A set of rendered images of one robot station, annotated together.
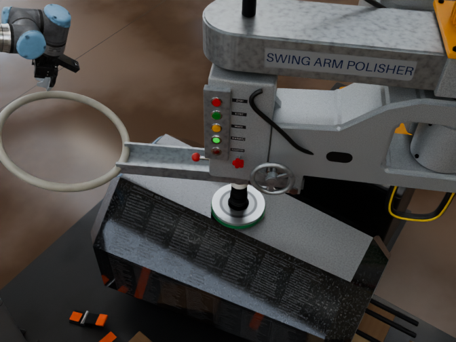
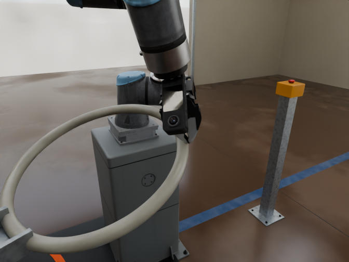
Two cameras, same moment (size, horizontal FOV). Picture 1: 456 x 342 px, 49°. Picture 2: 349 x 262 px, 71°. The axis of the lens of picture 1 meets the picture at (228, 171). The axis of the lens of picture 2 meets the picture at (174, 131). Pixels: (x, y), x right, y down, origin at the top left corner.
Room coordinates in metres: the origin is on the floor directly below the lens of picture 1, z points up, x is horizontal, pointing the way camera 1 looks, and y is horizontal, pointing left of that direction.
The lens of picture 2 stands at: (1.83, 0.22, 1.43)
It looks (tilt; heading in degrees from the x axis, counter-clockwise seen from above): 24 degrees down; 120
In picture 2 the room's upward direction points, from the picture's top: straight up
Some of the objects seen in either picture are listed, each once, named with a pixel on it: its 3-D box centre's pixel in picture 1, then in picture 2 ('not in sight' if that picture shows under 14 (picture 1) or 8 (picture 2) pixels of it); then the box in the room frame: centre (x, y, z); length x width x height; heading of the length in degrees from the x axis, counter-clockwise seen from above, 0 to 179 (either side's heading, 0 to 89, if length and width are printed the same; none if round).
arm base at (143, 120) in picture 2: not in sight; (132, 113); (1.00, 1.21, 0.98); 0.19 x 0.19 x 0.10
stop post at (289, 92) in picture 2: not in sight; (277, 156); (1.71, 1.95, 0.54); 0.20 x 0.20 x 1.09; 57
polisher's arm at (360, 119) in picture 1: (361, 136); not in sight; (1.23, -0.43, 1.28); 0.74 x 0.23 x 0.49; 83
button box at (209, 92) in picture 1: (217, 124); not in sight; (1.19, 0.04, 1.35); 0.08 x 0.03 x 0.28; 83
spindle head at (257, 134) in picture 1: (267, 119); not in sight; (1.29, -0.12, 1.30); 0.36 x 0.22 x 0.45; 83
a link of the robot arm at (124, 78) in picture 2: not in sight; (132, 89); (1.01, 1.22, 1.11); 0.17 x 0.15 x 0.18; 30
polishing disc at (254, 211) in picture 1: (238, 203); not in sight; (1.29, -0.05, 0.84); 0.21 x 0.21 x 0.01
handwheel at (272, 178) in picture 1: (273, 171); not in sight; (1.16, -0.15, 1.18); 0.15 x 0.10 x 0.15; 83
